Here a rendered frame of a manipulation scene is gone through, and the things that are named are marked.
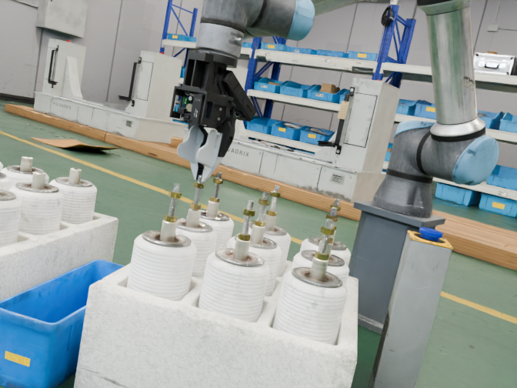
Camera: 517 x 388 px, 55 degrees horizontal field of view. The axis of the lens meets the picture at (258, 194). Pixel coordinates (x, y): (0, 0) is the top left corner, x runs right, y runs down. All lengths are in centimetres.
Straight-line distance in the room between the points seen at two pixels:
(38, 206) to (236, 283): 43
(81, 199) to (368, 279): 72
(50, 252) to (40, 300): 9
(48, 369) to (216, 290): 27
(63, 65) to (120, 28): 321
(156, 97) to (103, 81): 414
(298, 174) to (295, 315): 245
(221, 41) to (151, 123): 344
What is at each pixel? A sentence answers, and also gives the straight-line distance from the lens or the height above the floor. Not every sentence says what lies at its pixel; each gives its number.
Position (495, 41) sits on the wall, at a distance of 951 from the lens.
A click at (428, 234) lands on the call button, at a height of 32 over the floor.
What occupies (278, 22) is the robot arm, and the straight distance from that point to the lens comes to 88.
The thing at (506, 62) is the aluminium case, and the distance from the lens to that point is 556.
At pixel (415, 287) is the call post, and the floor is 23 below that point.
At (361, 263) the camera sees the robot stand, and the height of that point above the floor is 15.
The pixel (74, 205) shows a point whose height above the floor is 21.
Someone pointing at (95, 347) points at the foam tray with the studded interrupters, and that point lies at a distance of 80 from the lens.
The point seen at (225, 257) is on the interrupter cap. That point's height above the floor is 25.
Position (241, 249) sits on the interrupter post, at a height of 27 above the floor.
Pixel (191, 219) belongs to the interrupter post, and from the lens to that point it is 88.
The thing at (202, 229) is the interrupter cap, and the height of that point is 25.
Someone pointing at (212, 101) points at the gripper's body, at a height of 47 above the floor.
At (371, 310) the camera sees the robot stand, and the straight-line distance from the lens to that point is 132.
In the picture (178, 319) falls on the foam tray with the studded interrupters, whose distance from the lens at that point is 72.
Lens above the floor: 46
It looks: 9 degrees down
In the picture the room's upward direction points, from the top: 11 degrees clockwise
